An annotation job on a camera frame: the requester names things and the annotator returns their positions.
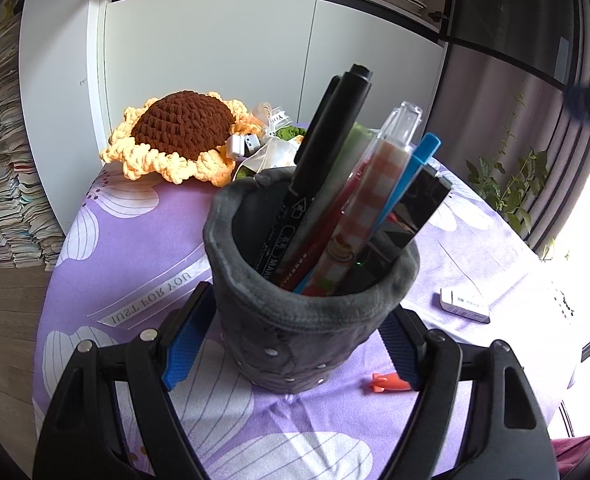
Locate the transparent ribbon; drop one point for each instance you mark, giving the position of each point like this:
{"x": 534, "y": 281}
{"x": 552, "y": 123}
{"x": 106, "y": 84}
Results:
{"x": 276, "y": 146}

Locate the white correction tape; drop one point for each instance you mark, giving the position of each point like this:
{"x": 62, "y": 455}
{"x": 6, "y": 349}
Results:
{"x": 451, "y": 302}

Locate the pink checked pen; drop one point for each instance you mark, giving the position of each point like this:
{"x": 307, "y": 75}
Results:
{"x": 392, "y": 153}

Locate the blue pen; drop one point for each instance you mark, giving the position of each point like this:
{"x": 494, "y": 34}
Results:
{"x": 419, "y": 158}

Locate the pink curtain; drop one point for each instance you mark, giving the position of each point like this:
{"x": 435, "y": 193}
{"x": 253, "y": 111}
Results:
{"x": 485, "y": 107}

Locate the grey felt pen holder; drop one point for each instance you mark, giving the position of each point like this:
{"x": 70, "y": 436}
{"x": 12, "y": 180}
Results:
{"x": 281, "y": 341}

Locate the stack of papers on floor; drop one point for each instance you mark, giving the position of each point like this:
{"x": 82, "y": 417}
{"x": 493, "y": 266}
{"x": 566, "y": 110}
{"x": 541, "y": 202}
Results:
{"x": 29, "y": 233}

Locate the white bookshelf cabinet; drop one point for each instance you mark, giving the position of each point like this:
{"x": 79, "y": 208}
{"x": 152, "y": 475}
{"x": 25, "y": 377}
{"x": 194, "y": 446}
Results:
{"x": 82, "y": 62}

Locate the orange utility knife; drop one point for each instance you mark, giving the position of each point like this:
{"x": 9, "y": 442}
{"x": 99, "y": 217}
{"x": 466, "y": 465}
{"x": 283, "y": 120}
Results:
{"x": 391, "y": 382}

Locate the purple floral tablecloth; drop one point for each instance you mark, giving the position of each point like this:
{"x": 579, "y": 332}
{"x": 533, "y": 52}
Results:
{"x": 135, "y": 252}

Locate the crochet sunflower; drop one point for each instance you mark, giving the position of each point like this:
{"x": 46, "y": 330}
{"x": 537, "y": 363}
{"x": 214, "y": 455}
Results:
{"x": 182, "y": 136}

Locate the black marker pen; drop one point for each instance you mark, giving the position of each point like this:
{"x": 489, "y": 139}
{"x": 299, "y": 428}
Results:
{"x": 327, "y": 132}

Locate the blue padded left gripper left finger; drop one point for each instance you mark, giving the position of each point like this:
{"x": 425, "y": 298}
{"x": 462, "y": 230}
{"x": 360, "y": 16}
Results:
{"x": 82, "y": 435}

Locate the green potted plant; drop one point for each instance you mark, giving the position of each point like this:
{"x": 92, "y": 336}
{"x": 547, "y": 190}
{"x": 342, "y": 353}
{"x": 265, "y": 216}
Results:
{"x": 507, "y": 192}

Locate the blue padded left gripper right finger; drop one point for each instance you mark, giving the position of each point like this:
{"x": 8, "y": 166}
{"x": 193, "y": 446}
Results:
{"x": 504, "y": 432}

